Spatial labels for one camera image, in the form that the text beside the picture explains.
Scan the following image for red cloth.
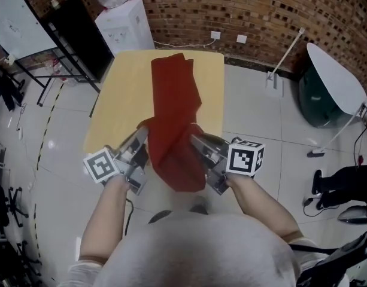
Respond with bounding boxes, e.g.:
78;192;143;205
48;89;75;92
142;52;207;193

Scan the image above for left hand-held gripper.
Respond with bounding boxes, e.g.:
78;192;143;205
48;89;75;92
83;126;150;196

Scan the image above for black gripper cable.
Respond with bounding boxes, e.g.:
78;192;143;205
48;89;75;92
124;197;135;236

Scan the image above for white-handled broom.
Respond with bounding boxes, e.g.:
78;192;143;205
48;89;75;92
307;100;367;158

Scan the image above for black cable with adapter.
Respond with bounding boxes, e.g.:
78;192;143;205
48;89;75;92
302;197;341;218

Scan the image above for person's right shoe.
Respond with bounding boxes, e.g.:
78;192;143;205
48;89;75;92
189;203;210;216

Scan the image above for person's grey shirt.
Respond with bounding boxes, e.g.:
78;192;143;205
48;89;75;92
59;210;324;287

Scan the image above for black glass cabinet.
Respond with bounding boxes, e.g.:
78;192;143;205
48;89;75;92
41;0;115;83

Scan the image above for white oval table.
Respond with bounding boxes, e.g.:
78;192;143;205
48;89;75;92
298;42;367;128

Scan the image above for white water dispenser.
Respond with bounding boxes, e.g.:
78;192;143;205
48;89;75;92
95;0;156;58

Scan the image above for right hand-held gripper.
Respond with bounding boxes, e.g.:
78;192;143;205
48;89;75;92
190;133;266;197

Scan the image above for black office chair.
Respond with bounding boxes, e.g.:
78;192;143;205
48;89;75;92
0;184;30;230

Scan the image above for pile of clear plastic bottles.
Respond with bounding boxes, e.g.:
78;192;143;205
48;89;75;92
45;60;79;88

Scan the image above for white power cable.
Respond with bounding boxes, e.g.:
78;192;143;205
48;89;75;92
153;39;217;48

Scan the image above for black shoulder bag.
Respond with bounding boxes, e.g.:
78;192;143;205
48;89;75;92
290;228;367;287

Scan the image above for white long-handled dustpan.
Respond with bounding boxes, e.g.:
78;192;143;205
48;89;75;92
265;27;305;98

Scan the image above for yellow black floor tape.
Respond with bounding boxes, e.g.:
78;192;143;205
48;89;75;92
32;84;66;259

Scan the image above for yellow wooden pedestal table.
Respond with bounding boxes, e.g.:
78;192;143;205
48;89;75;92
83;49;226;155

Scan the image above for person's right forearm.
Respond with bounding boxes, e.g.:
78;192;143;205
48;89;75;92
225;173;305;245

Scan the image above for person's left forearm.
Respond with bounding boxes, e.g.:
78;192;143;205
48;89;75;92
80;175;133;264

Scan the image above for whiteboard on black stand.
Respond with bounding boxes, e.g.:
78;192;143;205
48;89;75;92
0;0;102;107

